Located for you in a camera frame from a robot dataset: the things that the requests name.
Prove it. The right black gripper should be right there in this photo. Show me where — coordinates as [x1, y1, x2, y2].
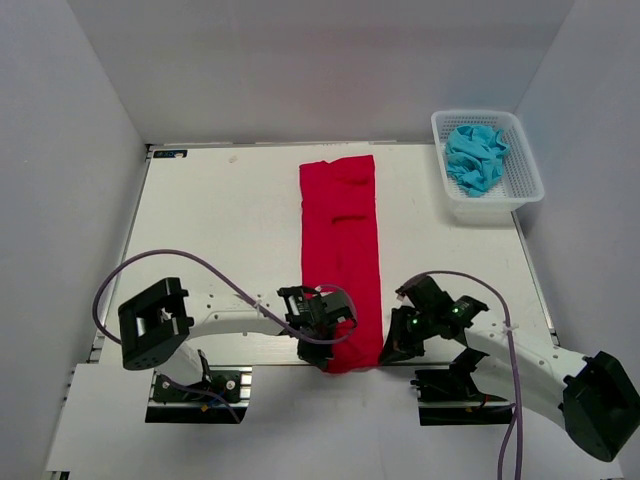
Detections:
[379, 306, 438, 363]

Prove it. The red t-shirt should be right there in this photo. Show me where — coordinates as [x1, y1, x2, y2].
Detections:
[299, 155, 383, 374]

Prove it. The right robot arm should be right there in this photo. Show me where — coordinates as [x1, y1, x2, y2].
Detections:
[379, 274, 639, 462]

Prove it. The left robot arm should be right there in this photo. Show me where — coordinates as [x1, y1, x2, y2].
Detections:
[118, 277, 358, 399]

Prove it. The white plastic basket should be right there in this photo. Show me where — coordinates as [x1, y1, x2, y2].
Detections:
[431, 110, 544, 216]

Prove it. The blue t-shirt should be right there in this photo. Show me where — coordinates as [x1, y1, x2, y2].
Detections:
[444, 124, 510, 198]

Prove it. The blue table label sticker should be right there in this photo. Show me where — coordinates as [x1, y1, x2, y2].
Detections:
[152, 149, 188, 159]

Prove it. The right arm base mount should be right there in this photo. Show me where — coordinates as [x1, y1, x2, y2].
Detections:
[411, 368, 513, 426]

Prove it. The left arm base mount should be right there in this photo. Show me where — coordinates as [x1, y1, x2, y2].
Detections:
[145, 367, 252, 425]

